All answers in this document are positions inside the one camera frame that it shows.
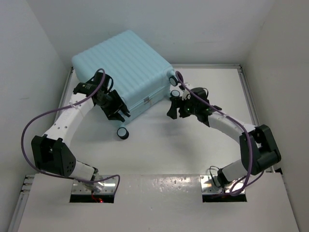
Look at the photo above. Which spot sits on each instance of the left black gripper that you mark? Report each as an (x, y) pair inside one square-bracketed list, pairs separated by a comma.
[(118, 103)]

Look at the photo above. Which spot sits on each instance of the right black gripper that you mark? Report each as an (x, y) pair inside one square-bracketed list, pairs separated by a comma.
[(177, 102)]

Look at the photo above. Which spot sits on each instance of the light blue hard suitcase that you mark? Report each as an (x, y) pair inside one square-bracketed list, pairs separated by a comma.
[(140, 75)]

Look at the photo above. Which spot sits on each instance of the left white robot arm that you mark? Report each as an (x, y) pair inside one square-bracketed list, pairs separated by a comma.
[(51, 152)]

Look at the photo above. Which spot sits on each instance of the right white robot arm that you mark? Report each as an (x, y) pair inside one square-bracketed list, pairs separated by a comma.
[(258, 148)]

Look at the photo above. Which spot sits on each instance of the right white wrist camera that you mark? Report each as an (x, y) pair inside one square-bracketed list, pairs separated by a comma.
[(186, 94)]

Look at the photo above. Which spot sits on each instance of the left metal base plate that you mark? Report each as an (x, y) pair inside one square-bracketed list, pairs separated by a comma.
[(106, 187)]

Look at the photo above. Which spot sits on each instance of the metal base plate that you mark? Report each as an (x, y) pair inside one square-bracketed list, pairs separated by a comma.
[(211, 187), (106, 187)]

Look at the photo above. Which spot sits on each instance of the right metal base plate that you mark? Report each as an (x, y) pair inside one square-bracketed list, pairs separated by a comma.
[(211, 187)]

